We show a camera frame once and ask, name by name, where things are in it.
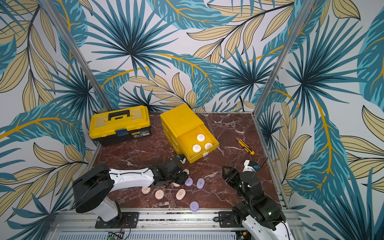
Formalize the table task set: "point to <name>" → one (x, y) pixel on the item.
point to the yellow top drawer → (188, 140)
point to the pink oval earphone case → (180, 194)
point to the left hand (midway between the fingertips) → (183, 177)
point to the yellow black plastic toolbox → (120, 126)
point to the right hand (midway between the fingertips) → (226, 170)
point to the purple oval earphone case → (200, 183)
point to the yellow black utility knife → (246, 147)
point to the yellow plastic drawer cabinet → (185, 132)
